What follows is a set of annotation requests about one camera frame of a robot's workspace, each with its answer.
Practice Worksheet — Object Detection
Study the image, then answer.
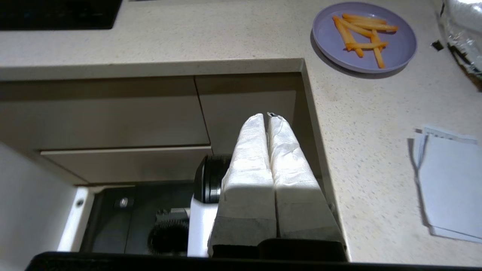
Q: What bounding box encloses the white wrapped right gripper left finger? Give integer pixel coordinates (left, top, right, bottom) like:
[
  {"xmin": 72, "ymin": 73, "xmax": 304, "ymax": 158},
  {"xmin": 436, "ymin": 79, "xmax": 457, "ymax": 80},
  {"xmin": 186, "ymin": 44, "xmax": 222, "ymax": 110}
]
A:
[{"xmin": 207, "ymin": 113, "xmax": 278, "ymax": 257}]

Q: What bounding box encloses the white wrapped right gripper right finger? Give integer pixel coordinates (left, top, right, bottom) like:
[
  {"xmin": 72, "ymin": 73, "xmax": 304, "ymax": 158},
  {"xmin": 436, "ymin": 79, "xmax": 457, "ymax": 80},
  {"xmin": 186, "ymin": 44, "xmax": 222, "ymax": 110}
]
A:
[{"xmin": 267, "ymin": 112, "xmax": 345, "ymax": 247}]

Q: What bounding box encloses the purple plate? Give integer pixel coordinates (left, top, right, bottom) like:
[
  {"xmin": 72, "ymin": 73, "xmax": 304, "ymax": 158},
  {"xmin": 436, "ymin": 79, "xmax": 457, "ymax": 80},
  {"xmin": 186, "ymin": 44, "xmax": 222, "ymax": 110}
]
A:
[{"xmin": 312, "ymin": 2, "xmax": 418, "ymax": 74}]

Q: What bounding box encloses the white printed paper sheet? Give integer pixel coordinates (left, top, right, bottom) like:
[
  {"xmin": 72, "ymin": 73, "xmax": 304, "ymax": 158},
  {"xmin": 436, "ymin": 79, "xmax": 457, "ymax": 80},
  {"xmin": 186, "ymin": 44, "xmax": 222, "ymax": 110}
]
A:
[{"xmin": 409, "ymin": 126, "xmax": 482, "ymax": 244}]

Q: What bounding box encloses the clear plastic bag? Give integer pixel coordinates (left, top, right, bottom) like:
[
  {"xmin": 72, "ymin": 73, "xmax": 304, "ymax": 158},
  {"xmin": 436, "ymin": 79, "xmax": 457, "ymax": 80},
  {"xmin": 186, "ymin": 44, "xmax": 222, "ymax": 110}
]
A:
[{"xmin": 433, "ymin": 0, "xmax": 482, "ymax": 91}]

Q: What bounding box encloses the black induction cooktop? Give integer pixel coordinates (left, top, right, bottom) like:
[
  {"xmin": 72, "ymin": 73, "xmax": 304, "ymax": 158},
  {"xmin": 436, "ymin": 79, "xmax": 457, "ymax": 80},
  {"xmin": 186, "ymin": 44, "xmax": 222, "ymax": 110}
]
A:
[{"xmin": 0, "ymin": 0, "xmax": 123, "ymax": 30}]

